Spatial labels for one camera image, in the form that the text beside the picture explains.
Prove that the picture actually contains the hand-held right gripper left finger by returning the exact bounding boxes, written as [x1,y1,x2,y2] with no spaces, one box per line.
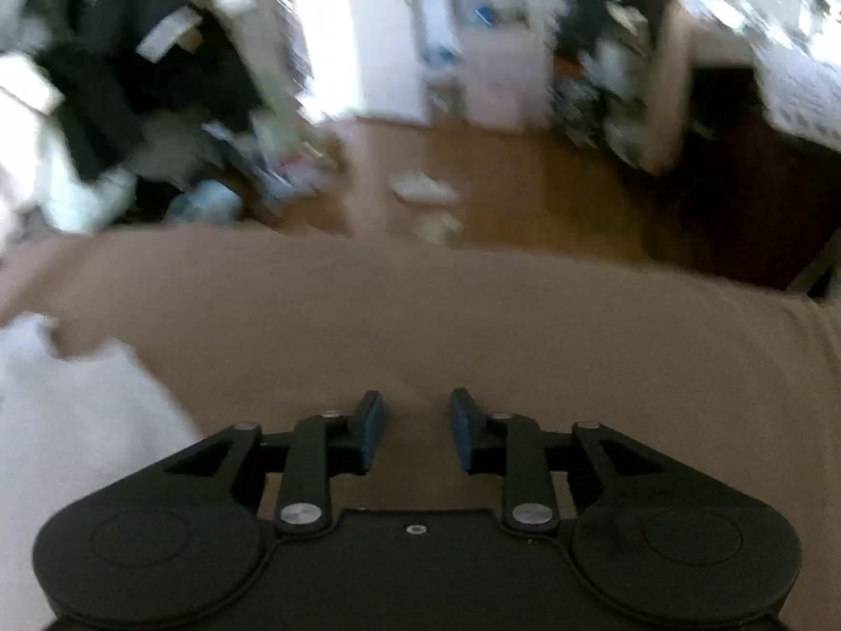
[151,390,385,535]

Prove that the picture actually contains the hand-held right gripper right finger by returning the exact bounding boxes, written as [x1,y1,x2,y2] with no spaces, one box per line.
[448,386,692,533]

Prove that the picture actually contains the light grey garment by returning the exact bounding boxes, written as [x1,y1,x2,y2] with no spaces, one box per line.
[0,314,206,631]

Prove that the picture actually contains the dark hanging clothes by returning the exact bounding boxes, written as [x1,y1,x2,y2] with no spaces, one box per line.
[26,0,280,188]

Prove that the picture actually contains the brown bed sheet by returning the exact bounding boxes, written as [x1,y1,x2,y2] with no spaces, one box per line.
[0,220,841,631]

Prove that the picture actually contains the white slipper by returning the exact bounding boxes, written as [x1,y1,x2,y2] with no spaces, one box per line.
[389,171,462,206]

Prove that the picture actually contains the pale green bag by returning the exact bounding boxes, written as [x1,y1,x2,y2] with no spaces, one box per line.
[164,179,243,226]

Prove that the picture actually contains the cluttered wooden rack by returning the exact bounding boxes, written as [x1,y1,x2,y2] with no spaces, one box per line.
[550,0,694,175]

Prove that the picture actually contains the white shelf unit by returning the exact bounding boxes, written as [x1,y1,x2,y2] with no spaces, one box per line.
[413,0,554,127]

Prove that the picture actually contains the patterned white bedcover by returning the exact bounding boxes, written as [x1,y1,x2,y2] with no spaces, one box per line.
[690,0,841,149]

